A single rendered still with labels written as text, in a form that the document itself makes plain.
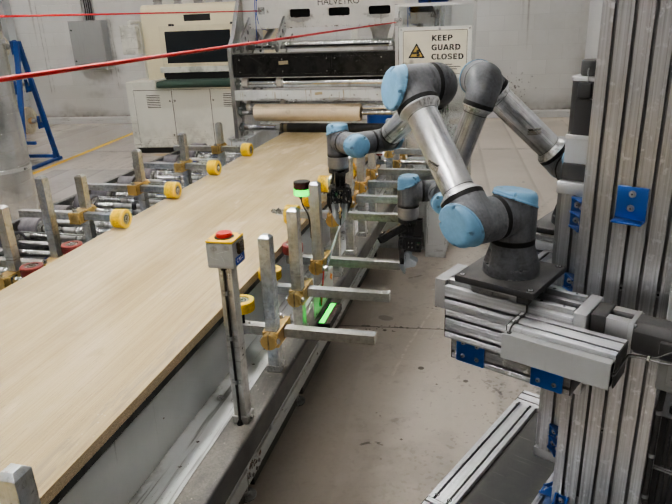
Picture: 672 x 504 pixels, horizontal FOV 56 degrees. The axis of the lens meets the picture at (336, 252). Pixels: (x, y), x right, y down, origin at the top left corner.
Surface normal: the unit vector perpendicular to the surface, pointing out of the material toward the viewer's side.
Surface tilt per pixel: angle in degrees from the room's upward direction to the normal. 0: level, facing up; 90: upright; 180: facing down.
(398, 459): 0
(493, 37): 90
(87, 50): 90
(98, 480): 90
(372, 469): 0
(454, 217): 96
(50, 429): 0
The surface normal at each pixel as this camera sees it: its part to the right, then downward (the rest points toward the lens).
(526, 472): -0.04, -0.93
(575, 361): -0.63, 0.30
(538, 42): -0.15, 0.36
